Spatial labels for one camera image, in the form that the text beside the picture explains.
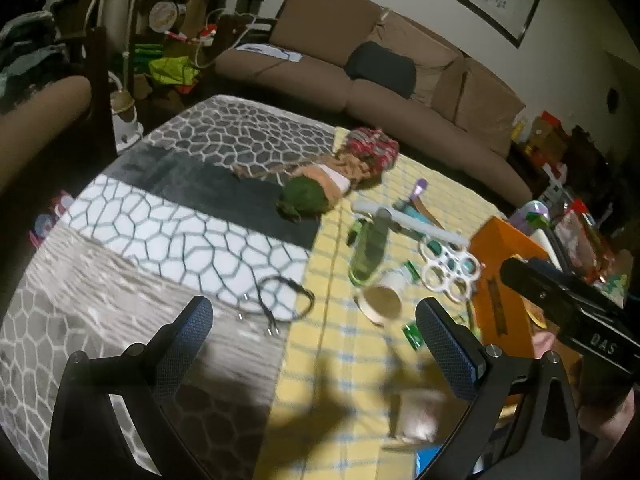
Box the purple pen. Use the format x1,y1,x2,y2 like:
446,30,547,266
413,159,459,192
395,179,428,211

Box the dark sofa cushion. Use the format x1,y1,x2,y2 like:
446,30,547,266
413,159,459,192
346,41,417,100

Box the person's right forearm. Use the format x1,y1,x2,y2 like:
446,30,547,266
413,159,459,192
579,396,640,442

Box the teal and brown toy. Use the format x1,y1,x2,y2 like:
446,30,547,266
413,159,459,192
400,197,443,228

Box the dark wooden chair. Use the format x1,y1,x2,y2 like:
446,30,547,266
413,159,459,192
65,25,117,156

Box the person's right hand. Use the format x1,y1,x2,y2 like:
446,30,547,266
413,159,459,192
531,331,557,362

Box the red-topped snack bag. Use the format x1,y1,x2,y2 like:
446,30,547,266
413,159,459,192
555,199,616,281

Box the green-haired doll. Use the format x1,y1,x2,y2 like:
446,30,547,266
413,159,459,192
231,127,401,223

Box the brown armchair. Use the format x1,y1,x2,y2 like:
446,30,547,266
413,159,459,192
0,76,93,136

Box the white paper sheet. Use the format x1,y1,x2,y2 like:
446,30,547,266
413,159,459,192
235,42,304,63

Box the white ring holder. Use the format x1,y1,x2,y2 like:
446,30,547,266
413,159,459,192
419,239,482,306

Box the yellow checked tablecloth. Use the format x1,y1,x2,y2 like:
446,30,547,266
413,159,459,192
265,127,531,480

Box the purple-lidded cup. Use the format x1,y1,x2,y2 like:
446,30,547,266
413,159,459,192
507,200,551,236

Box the pale blurred box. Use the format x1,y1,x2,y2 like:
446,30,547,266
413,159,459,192
390,390,447,443

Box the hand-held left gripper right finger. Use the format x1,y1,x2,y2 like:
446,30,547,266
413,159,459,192
415,297,581,480

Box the orange box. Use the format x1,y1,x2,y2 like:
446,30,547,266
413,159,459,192
467,216,586,376

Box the pink slippers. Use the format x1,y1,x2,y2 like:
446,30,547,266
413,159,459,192
29,190,76,248

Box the black cable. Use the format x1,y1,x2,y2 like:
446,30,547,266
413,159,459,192
237,276,316,337

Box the white paper cup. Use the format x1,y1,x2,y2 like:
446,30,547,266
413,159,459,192
354,270,412,328

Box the brown fabric sofa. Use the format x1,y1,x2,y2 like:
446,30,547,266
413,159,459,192
212,0,533,206

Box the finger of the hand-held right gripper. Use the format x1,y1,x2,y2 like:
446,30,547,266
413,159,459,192
499,256,627,323

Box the long white tube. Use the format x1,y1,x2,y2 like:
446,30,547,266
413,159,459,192
352,200,471,250

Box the green plastic bag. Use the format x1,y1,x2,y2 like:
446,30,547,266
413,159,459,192
149,55,196,86

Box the grey patterned blanket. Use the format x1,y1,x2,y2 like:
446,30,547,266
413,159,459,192
0,94,341,480

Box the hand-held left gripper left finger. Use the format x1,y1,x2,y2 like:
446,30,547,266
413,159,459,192
48,296,214,480

